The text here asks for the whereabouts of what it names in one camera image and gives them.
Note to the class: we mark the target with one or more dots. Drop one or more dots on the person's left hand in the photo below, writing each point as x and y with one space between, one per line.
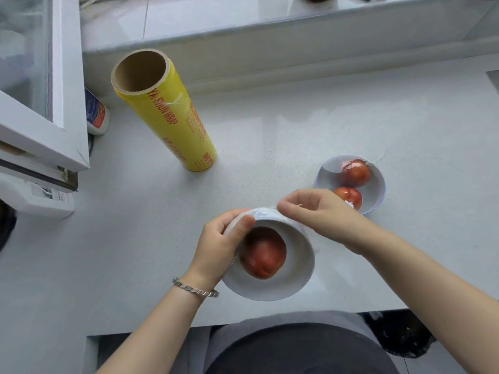
214 253

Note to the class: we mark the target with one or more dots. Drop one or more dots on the person's right hand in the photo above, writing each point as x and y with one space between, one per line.
331 218

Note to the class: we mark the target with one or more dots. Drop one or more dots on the clear cling film sheet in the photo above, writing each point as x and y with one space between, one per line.
325 177

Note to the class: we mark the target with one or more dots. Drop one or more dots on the white bowl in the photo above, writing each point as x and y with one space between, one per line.
269 290
374 190
300 249

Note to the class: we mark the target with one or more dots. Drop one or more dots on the yellow plastic wrap roll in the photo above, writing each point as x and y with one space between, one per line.
171 124

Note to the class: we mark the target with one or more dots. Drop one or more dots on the person's left forearm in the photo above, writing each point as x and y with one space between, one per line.
148 334

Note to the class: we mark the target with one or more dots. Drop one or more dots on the person's right forearm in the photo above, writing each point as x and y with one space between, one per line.
436 299

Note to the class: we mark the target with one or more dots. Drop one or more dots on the grey shirt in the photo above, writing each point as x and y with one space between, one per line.
253 331

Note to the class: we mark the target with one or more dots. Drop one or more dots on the black speckled bag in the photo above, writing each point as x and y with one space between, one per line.
401 333

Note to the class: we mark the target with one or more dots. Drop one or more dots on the white bottle blue orange label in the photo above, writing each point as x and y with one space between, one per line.
95 114

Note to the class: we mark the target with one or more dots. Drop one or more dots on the white appliance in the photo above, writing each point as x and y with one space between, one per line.
35 200

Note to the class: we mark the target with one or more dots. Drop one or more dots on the black rounded object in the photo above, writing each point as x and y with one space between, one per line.
6 225

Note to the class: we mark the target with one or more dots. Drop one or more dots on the white open window sash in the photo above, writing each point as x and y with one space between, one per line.
74 93

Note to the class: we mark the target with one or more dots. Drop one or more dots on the steel sink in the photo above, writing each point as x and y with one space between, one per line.
494 79

